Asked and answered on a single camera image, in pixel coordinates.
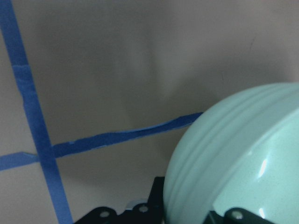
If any green ceramic bowl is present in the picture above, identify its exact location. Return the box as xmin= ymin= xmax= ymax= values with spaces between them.
xmin=163 ymin=83 xmax=299 ymax=224

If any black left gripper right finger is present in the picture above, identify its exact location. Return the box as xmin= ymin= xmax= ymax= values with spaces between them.
xmin=203 ymin=207 xmax=272 ymax=224

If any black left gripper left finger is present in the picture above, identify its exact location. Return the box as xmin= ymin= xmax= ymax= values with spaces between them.
xmin=75 ymin=176 xmax=165 ymax=224

